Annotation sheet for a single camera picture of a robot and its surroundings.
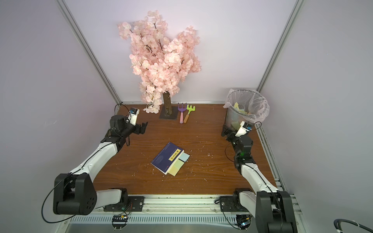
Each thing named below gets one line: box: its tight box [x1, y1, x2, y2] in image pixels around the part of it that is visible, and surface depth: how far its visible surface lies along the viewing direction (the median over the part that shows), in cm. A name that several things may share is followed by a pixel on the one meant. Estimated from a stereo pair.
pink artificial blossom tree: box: [117, 10, 202, 120], surface depth 75 cm
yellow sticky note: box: [168, 158, 186, 177], surface depth 86 cm
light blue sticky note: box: [178, 151, 191, 163], surface depth 90 cm
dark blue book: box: [150, 141, 185, 176], surface depth 90 cm
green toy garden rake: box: [183, 104, 196, 124], surface depth 116 cm
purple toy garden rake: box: [177, 102, 187, 124], surface depth 116 cm
